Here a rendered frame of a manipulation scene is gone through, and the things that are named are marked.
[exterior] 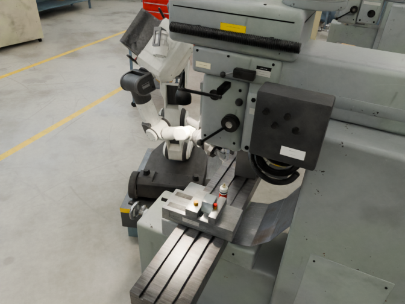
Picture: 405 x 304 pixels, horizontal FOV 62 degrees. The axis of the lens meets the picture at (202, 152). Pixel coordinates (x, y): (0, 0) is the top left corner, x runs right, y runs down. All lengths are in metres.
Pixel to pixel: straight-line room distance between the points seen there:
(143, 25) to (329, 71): 0.98
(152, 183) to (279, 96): 1.58
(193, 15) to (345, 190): 0.77
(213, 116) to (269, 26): 0.42
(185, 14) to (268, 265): 1.20
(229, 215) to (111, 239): 1.46
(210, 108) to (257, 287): 0.93
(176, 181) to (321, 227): 1.29
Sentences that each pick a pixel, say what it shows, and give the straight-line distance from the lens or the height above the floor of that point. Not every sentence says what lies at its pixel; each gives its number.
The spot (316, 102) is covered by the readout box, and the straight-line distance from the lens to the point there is 0.92.
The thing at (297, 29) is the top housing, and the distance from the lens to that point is 1.12.
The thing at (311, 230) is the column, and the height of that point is 1.16.
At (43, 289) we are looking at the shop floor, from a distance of 2.68.
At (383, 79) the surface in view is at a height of 1.73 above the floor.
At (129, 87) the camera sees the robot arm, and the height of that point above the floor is 1.40.
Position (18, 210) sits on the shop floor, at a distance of 3.31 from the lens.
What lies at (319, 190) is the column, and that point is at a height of 1.35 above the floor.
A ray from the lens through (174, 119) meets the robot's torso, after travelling 2.18.
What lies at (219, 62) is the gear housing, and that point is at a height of 1.69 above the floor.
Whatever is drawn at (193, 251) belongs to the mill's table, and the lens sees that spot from 1.51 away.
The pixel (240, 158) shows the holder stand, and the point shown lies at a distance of 1.84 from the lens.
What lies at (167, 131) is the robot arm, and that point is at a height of 1.18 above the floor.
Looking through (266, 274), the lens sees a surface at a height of 0.72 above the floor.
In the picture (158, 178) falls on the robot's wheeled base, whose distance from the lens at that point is 2.40.
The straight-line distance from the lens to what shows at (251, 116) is 1.27.
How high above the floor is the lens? 2.09
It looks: 34 degrees down
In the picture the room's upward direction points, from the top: 3 degrees clockwise
